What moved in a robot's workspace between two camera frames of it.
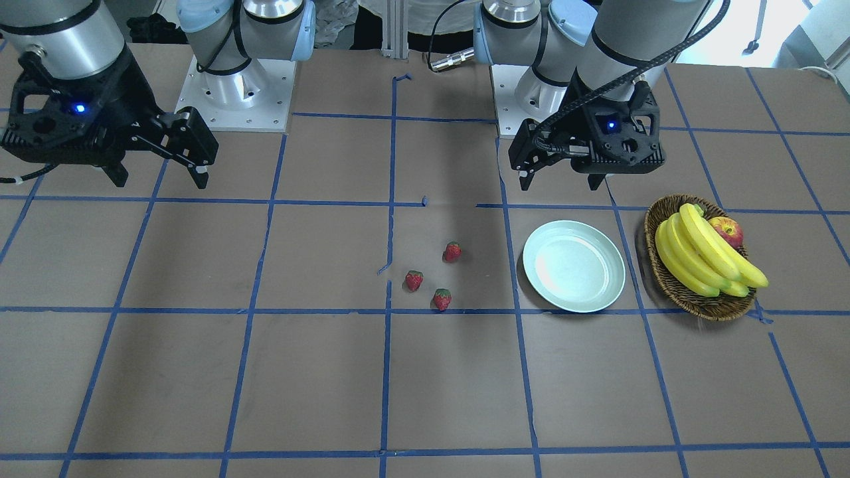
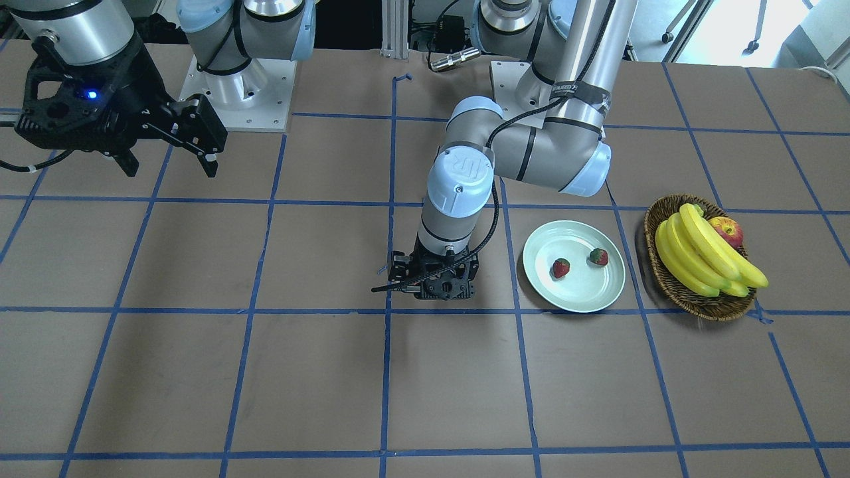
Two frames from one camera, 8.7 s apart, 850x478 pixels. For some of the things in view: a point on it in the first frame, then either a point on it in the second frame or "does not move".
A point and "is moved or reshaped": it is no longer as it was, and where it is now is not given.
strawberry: x=452 y=253 is moved or reshaped
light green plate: x=573 y=266 does not move
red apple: x=729 y=229 does not move
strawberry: x=442 y=297 is moved or reshaped
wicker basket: x=717 y=308 does not move
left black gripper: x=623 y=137 to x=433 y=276
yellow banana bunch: x=698 y=257 does not move
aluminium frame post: x=395 y=30 does not move
